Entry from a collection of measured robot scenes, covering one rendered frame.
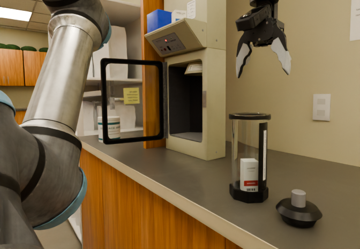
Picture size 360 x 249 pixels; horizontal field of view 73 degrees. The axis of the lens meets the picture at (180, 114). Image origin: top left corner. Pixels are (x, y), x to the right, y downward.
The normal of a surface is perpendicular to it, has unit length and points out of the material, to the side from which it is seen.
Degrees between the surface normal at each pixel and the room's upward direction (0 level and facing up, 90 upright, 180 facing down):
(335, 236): 0
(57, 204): 111
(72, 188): 88
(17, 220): 45
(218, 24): 90
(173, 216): 90
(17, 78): 90
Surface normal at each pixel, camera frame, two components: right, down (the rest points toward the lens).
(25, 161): 0.99, -0.04
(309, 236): -0.01, -1.00
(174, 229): -0.81, 0.05
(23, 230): 0.59, -0.68
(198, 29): 0.59, 0.06
